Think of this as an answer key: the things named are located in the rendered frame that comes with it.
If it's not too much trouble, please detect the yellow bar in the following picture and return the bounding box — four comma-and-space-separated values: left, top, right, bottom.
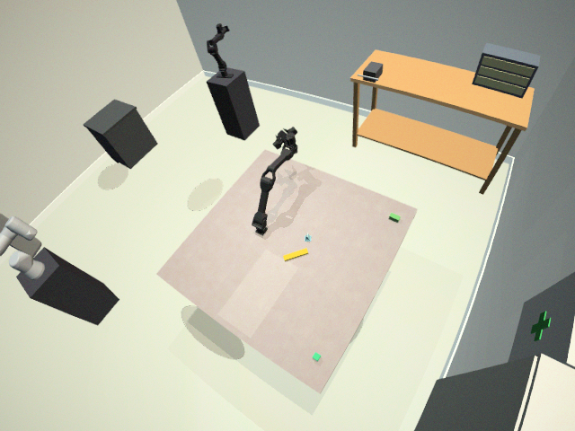
283, 249, 308, 261

